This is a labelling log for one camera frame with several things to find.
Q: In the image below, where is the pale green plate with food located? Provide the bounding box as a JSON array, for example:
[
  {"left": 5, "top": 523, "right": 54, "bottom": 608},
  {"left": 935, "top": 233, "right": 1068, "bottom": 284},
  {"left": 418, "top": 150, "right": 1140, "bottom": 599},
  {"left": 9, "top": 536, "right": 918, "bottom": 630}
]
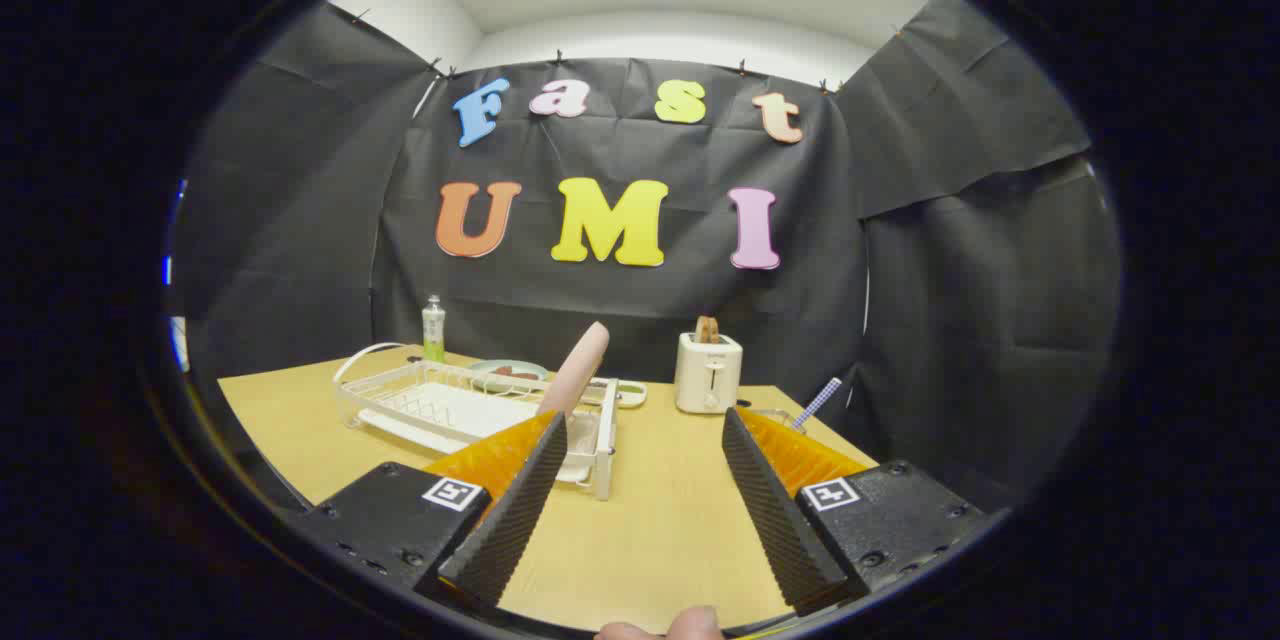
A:
[{"left": 468, "top": 360, "right": 549, "bottom": 393}]

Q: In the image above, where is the blue checkered handle spoon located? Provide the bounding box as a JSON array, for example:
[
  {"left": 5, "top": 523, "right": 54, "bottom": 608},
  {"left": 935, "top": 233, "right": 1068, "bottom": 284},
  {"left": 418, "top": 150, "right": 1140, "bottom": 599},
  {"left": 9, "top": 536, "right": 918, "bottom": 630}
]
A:
[{"left": 793, "top": 377, "right": 843, "bottom": 433}]

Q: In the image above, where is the small white dish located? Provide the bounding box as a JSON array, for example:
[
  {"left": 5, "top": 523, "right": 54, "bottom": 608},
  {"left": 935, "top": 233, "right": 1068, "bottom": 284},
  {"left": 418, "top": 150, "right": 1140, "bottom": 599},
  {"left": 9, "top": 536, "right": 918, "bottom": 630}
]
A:
[{"left": 590, "top": 378, "right": 648, "bottom": 409}]

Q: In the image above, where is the cream toaster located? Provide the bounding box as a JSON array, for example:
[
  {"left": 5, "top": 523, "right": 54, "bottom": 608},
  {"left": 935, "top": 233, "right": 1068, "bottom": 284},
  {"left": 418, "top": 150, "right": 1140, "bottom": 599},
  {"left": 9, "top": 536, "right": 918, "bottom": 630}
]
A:
[{"left": 675, "top": 332, "right": 744, "bottom": 415}]

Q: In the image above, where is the pink plate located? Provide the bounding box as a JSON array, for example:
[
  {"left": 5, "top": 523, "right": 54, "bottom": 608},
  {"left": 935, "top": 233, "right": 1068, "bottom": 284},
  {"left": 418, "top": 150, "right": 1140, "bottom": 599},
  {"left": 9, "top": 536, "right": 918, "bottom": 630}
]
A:
[{"left": 538, "top": 322, "right": 611, "bottom": 418}]

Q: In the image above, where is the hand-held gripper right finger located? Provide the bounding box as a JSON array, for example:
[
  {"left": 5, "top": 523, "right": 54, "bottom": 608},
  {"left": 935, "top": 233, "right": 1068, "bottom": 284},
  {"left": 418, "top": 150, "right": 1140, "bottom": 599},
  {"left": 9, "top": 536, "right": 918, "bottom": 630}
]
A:
[{"left": 722, "top": 407, "right": 991, "bottom": 618}]

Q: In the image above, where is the white wire dish rack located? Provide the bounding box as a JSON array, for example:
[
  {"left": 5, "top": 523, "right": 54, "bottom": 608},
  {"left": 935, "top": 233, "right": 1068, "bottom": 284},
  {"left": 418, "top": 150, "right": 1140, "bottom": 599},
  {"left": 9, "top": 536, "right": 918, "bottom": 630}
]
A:
[{"left": 333, "top": 342, "right": 621, "bottom": 501}]

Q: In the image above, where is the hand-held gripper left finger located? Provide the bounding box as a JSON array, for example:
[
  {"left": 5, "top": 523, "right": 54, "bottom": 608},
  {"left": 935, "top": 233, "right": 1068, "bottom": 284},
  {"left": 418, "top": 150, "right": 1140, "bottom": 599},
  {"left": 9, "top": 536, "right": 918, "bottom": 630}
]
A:
[{"left": 290, "top": 410, "right": 569, "bottom": 611}]

